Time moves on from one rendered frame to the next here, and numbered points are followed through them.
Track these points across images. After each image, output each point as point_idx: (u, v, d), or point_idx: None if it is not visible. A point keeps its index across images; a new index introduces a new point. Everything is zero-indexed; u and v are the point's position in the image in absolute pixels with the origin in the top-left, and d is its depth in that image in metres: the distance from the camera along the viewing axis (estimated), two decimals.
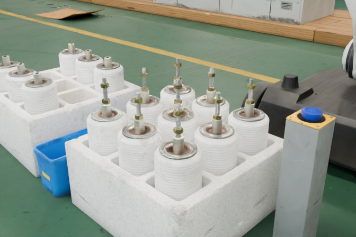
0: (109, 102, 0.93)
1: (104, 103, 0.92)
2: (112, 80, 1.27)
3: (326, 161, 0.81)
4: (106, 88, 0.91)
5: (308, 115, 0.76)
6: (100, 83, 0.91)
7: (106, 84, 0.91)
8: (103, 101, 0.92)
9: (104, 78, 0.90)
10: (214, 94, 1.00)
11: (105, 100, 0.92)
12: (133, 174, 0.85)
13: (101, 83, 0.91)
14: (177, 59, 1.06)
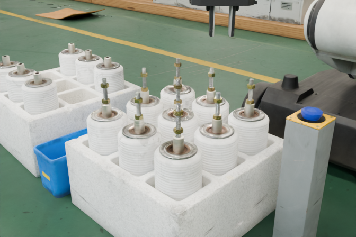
0: (109, 102, 0.93)
1: (104, 103, 0.92)
2: (112, 80, 1.27)
3: (326, 161, 0.81)
4: (106, 88, 0.91)
5: (308, 115, 0.76)
6: (100, 83, 0.91)
7: (106, 84, 0.91)
8: (103, 101, 0.92)
9: (104, 78, 0.90)
10: (214, 94, 1.00)
11: (105, 100, 0.92)
12: (133, 174, 0.85)
13: (101, 83, 0.91)
14: (177, 59, 1.06)
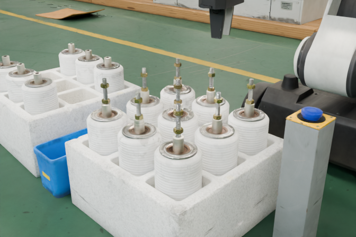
0: (109, 102, 0.93)
1: (104, 103, 0.92)
2: (112, 80, 1.27)
3: (326, 161, 0.81)
4: (106, 88, 0.91)
5: (308, 115, 0.76)
6: (100, 83, 0.91)
7: (106, 84, 0.91)
8: (103, 101, 0.92)
9: (104, 78, 0.90)
10: (214, 94, 1.00)
11: (105, 100, 0.92)
12: (133, 174, 0.85)
13: (101, 83, 0.91)
14: (177, 59, 1.06)
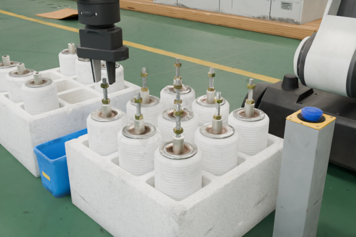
0: (109, 102, 0.93)
1: (104, 103, 0.92)
2: None
3: (326, 161, 0.81)
4: (106, 88, 0.91)
5: (308, 115, 0.76)
6: (100, 83, 0.91)
7: (106, 84, 0.91)
8: (103, 101, 0.92)
9: (104, 78, 0.90)
10: (214, 94, 1.00)
11: (105, 100, 0.92)
12: (133, 174, 0.85)
13: (101, 83, 0.91)
14: (177, 59, 1.06)
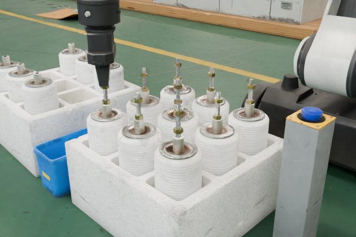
0: (103, 103, 0.92)
1: (104, 101, 0.93)
2: (112, 80, 1.27)
3: (326, 161, 0.81)
4: (101, 87, 0.91)
5: (308, 115, 0.76)
6: None
7: None
8: None
9: None
10: (214, 94, 1.00)
11: (103, 99, 0.93)
12: (133, 174, 0.85)
13: None
14: (177, 59, 1.06)
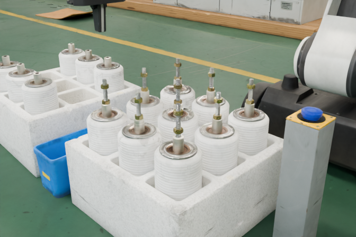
0: (104, 101, 0.93)
1: (109, 101, 0.93)
2: (112, 80, 1.27)
3: (326, 161, 0.81)
4: (106, 86, 0.92)
5: (308, 115, 0.76)
6: (107, 85, 0.91)
7: None
8: (109, 100, 0.93)
9: (104, 79, 0.91)
10: (214, 94, 1.00)
11: (108, 99, 0.93)
12: (133, 174, 0.85)
13: (106, 85, 0.91)
14: (177, 59, 1.06)
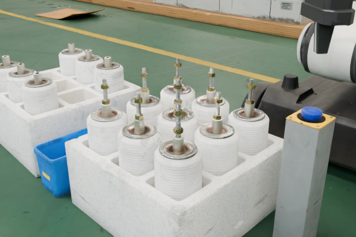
0: (104, 101, 0.93)
1: (109, 101, 0.93)
2: (112, 80, 1.27)
3: (326, 161, 0.81)
4: (106, 86, 0.92)
5: (308, 115, 0.76)
6: (107, 85, 0.91)
7: None
8: (109, 100, 0.93)
9: (104, 79, 0.91)
10: (214, 94, 1.00)
11: (108, 99, 0.93)
12: (133, 174, 0.85)
13: (106, 85, 0.91)
14: (177, 59, 1.06)
